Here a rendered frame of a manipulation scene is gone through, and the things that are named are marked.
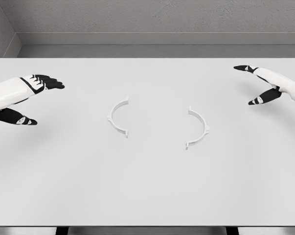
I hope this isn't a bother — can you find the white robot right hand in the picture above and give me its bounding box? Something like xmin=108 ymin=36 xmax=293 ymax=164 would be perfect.
xmin=233 ymin=65 xmax=295 ymax=106

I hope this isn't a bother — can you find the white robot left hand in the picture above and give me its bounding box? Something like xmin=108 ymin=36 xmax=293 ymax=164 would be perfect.
xmin=0 ymin=74 xmax=66 ymax=126

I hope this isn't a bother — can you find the white table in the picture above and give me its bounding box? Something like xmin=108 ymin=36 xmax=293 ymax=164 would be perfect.
xmin=0 ymin=57 xmax=295 ymax=235

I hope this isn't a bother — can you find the white half-ring pipe clamp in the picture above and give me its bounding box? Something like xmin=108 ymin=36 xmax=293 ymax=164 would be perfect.
xmin=106 ymin=95 xmax=130 ymax=140
xmin=185 ymin=105 xmax=211 ymax=151

